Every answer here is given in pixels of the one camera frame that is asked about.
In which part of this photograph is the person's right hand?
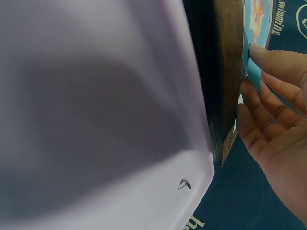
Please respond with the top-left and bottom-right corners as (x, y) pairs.
(236, 45), (307, 230)

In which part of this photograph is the blue picture card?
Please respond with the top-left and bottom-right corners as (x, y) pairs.
(241, 0), (273, 93)

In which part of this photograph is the person's body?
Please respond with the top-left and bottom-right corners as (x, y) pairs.
(0, 0), (215, 230)

